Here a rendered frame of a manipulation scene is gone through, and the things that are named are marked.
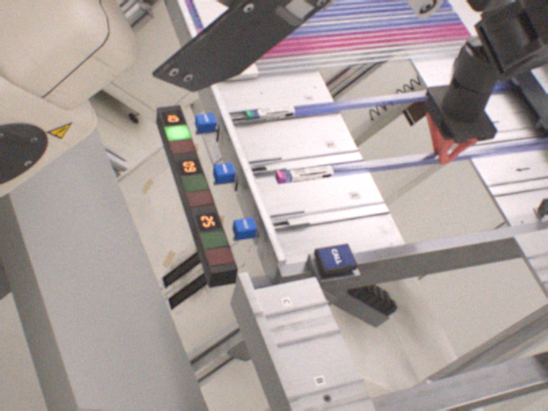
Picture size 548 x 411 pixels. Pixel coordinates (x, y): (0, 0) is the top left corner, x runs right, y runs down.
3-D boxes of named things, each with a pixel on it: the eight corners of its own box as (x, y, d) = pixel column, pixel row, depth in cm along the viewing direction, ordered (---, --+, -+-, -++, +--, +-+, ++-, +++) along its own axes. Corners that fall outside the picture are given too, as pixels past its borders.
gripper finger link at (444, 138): (450, 137, 135) (469, 90, 128) (470, 171, 131) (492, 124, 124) (408, 142, 133) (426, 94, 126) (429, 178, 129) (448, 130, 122)
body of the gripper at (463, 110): (462, 91, 130) (479, 51, 124) (495, 142, 124) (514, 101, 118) (422, 96, 128) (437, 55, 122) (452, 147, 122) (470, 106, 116)
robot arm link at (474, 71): (458, 34, 116) (486, 61, 113) (498, 23, 119) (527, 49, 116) (443, 75, 121) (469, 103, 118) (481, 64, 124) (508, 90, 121)
